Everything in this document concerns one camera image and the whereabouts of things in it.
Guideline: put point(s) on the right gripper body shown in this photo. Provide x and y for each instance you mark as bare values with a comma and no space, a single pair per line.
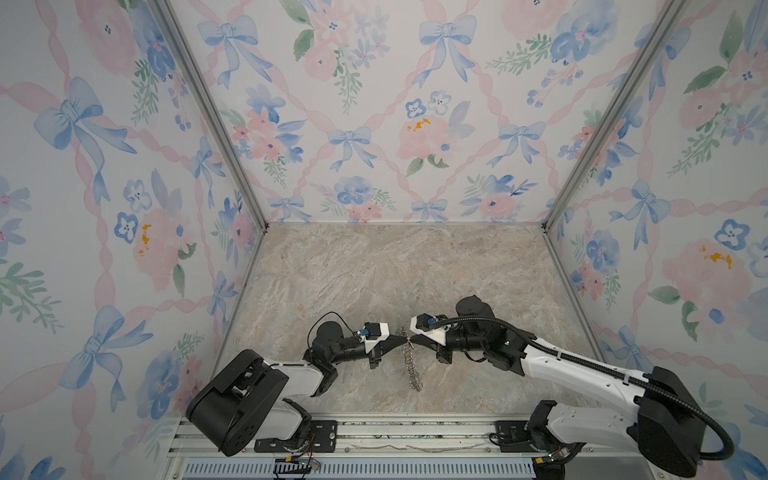
456,341

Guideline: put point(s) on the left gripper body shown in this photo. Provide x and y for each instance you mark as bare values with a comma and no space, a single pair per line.
373,360

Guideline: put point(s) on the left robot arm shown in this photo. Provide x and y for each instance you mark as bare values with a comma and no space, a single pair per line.
252,399

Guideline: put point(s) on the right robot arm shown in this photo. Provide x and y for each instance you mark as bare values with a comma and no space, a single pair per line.
650,413

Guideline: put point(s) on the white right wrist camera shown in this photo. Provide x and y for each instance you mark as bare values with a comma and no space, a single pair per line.
431,326

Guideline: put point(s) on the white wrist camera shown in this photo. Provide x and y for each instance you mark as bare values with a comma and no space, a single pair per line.
372,334
431,326

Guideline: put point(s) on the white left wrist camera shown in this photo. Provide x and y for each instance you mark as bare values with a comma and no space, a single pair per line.
372,334

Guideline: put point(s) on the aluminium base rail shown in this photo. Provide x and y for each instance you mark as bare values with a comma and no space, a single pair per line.
396,446

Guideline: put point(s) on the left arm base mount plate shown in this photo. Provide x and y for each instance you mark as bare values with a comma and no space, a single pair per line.
291,429

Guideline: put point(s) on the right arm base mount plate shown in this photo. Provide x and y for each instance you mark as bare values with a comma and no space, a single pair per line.
534,436

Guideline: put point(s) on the aluminium corner post left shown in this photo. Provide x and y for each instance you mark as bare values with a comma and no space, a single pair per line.
179,46

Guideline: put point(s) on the aluminium corner post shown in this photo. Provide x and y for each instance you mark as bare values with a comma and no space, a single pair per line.
179,46
660,32

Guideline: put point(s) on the aluminium corner post right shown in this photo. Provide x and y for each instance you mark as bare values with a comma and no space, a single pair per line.
660,32

